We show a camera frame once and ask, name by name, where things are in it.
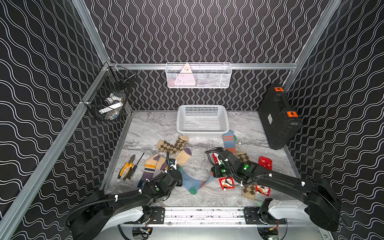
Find red christmas sock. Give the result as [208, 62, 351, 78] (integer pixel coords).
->
[255, 155, 273, 197]
[212, 153, 235, 191]

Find blue orange striped sock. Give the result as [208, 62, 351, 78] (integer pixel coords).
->
[223, 131, 237, 154]

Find blue sock green toe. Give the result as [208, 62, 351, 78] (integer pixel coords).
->
[178, 167, 214, 195]

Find white plastic basket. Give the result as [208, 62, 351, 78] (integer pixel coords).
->
[177, 105, 230, 138]

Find cream purple striped sock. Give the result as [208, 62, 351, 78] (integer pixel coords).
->
[161, 148, 192, 171]

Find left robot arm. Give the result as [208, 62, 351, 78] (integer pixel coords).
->
[64, 169, 183, 240]

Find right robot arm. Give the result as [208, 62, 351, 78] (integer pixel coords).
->
[205, 148, 342, 232]

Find beige argyle sock right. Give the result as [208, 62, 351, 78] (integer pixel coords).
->
[235, 151, 256, 201]

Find beige argyle sock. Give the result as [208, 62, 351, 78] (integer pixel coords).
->
[235, 151, 256, 201]
[155, 136, 189, 155]

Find black screwdriver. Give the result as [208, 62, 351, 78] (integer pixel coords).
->
[123, 154, 144, 181]

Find beige argyle sock left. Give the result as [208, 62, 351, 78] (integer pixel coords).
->
[155, 136, 189, 155]

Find black tool case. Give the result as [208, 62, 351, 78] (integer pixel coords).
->
[258, 85, 303, 150]

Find white items in black basket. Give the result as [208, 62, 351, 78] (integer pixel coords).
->
[99, 93, 126, 120]

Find pink triangular item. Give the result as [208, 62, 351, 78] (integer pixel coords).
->
[174, 63, 196, 87]

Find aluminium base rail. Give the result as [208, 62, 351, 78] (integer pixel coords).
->
[123, 207, 315, 227]

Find yellow handled pliers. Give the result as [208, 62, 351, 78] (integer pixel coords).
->
[118, 155, 136, 179]

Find white wire wall basket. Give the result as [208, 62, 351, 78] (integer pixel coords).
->
[165, 62, 233, 89]

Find black wire wall basket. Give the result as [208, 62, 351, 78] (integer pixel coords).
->
[85, 67, 138, 122]

